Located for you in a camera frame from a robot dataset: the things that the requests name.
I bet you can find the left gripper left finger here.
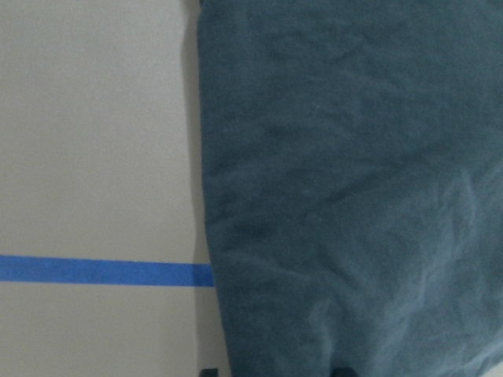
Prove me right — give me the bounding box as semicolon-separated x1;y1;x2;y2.
200;368;218;377

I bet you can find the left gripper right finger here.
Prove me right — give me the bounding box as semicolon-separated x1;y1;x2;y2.
330;367;356;377

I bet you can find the black graphic t-shirt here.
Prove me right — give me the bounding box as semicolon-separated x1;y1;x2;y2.
198;1;502;376

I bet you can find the brown paper table cover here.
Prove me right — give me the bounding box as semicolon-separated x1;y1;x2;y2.
1;1;229;376

